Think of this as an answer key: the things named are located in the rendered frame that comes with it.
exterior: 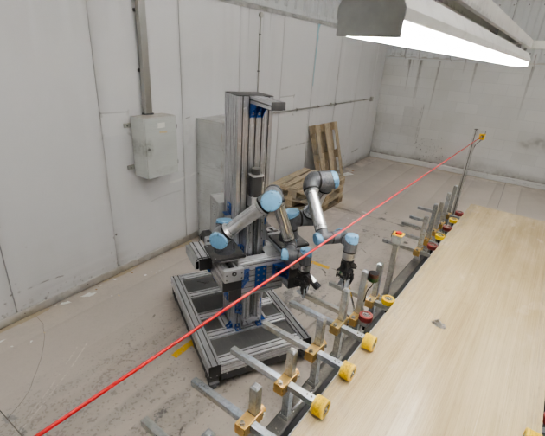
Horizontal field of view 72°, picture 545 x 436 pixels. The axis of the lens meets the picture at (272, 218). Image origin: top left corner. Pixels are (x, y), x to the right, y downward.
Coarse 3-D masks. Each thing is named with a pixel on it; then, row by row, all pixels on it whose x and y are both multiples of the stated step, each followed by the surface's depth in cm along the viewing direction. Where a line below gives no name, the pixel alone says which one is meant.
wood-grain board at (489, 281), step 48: (480, 240) 324; (528, 240) 330; (432, 288) 249; (480, 288) 253; (528, 288) 257; (384, 336) 203; (432, 336) 205; (480, 336) 208; (528, 336) 210; (336, 384) 171; (384, 384) 172; (432, 384) 174; (480, 384) 176; (528, 384) 178; (336, 432) 149; (384, 432) 150; (432, 432) 151; (480, 432) 153
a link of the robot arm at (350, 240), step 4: (344, 236) 215; (348, 236) 210; (352, 236) 209; (356, 236) 210; (344, 240) 213; (348, 240) 210; (352, 240) 209; (356, 240) 210; (344, 244) 213; (348, 244) 211; (352, 244) 210; (356, 244) 211; (344, 248) 213; (348, 248) 211; (352, 248) 211; (356, 248) 213; (344, 252) 214; (348, 252) 212; (352, 252) 212
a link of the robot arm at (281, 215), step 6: (282, 192) 226; (282, 198) 230; (282, 204) 232; (276, 210) 233; (282, 210) 233; (276, 216) 236; (282, 216) 234; (282, 222) 236; (288, 222) 237; (282, 228) 238; (288, 228) 238; (282, 234) 240; (288, 234) 239; (288, 240) 240; (294, 240) 243
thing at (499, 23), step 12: (444, 0) 99; (456, 0) 89; (468, 0) 94; (480, 0) 103; (456, 12) 109; (468, 12) 122; (480, 12) 107; (492, 12) 120; (480, 24) 134; (492, 24) 131; (504, 24) 143; (516, 24) 167; (504, 36) 190; (516, 36) 178; (528, 36) 213; (540, 48) 241
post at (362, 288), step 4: (364, 272) 214; (368, 272) 213; (364, 276) 214; (364, 280) 215; (360, 284) 218; (364, 284) 216; (360, 288) 218; (364, 288) 217; (360, 292) 219; (364, 292) 219; (360, 296) 220; (364, 296) 221; (356, 300) 222; (360, 300) 221; (356, 304) 223; (360, 304) 222; (356, 308) 224; (360, 308) 222; (356, 312) 225; (352, 328) 230; (356, 328) 228
